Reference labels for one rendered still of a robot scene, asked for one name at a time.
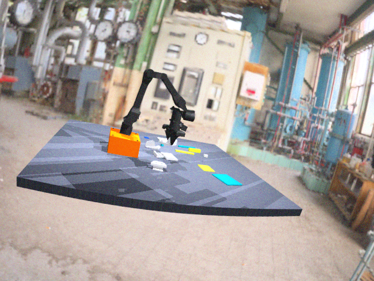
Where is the white curved plate with holes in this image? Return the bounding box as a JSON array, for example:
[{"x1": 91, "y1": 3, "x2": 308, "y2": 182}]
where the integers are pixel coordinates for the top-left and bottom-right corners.
[{"x1": 153, "y1": 151, "x2": 164, "y2": 158}]

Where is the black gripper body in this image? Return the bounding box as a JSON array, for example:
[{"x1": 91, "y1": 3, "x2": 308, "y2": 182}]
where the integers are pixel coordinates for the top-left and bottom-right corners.
[{"x1": 162, "y1": 117, "x2": 185, "y2": 137}]

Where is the cyan rectangular block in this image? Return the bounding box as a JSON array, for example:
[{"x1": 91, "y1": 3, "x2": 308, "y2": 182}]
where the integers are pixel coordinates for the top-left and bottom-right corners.
[{"x1": 212, "y1": 174, "x2": 242, "y2": 185}]

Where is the white housing plate with two round holes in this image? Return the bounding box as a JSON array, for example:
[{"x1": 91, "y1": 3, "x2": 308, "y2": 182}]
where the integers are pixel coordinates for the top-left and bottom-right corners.
[{"x1": 151, "y1": 161, "x2": 166, "y2": 168}]

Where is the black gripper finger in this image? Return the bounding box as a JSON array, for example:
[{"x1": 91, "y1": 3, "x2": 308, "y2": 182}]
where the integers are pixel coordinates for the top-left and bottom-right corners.
[
  {"x1": 170, "y1": 133, "x2": 179, "y2": 145},
  {"x1": 165, "y1": 130, "x2": 173, "y2": 140}
]

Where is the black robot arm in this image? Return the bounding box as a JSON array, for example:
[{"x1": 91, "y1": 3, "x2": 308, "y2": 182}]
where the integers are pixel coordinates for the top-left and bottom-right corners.
[{"x1": 119, "y1": 69, "x2": 195, "y2": 136}]

